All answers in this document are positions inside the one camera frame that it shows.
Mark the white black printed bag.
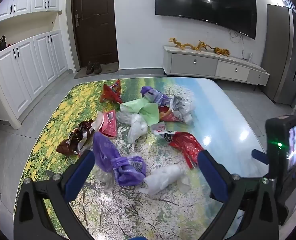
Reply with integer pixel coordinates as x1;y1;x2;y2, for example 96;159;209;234
172;95;196;124

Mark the white red printed bag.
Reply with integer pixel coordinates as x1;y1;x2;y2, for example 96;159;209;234
150;121;179;141

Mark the brown snack wrapper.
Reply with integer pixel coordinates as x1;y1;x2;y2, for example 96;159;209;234
56;120;95;157

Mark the red snack bag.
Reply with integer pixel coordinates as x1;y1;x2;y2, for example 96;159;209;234
100;79;123;104

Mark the red foil bag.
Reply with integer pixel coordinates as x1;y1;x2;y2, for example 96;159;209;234
168;132;205;169

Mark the milky white plastic bag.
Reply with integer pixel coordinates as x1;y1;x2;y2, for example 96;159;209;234
139;165;189;196

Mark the grey refrigerator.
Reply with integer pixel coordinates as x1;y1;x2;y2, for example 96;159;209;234
260;4;296;109

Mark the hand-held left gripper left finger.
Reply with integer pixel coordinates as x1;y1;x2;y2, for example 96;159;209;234
13;149;96;240

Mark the clear plastic bag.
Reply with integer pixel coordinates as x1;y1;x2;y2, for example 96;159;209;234
116;112;148;144

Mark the white cupboard unit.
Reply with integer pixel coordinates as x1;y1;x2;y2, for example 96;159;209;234
0;0;69;130

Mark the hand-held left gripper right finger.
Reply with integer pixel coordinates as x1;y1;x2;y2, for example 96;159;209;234
197;149;280;240

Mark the purple printed plastic bag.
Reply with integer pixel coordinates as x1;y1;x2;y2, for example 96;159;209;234
112;156;147;187

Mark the grey doormat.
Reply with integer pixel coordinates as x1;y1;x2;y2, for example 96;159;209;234
74;64;119;79

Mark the dark brown door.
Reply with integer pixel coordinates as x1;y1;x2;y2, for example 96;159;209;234
71;0;119;68

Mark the red pink packet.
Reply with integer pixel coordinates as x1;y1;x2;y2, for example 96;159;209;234
98;110;118;138

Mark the purple white printed bag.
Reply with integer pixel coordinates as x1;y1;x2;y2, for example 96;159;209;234
140;86;174;106

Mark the plain purple plastic bag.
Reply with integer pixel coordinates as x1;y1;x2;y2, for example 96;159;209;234
93;132;121;173

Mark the thin clear plastic scrap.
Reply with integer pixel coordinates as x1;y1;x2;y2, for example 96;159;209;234
95;169;116;193

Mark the black wall television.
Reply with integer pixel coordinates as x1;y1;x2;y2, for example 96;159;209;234
154;0;257;40

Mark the green plastic bag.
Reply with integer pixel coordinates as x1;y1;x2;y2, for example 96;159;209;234
120;99;160;127

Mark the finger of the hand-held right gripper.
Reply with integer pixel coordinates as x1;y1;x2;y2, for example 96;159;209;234
251;149;269;165

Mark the white television cabinet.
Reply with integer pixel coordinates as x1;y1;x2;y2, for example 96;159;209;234
163;45;270;86

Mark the red orange packet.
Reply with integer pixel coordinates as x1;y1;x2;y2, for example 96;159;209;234
159;106;181;123

